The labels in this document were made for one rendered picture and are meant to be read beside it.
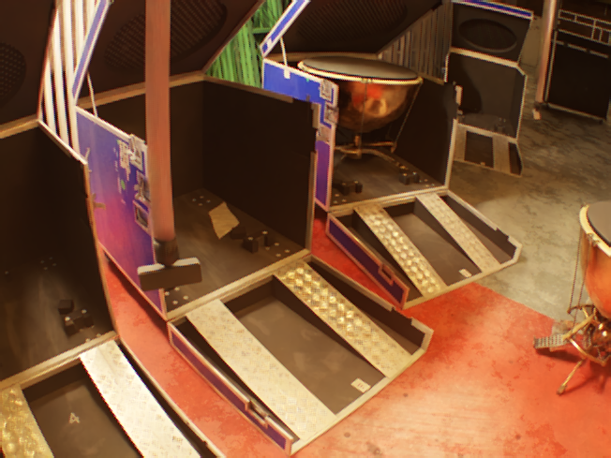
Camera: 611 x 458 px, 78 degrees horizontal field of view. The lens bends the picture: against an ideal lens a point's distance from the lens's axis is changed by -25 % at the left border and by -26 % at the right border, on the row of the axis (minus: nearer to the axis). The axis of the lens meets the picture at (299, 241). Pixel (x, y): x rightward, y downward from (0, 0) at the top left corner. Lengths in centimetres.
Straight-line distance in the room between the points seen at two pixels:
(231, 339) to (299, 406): 42
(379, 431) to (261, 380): 52
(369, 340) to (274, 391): 53
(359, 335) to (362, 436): 55
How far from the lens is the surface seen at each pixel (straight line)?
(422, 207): 324
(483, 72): 623
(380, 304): 230
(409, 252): 279
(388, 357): 216
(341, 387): 202
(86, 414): 198
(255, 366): 197
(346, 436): 187
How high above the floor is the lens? 153
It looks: 31 degrees down
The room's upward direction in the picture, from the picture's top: 3 degrees clockwise
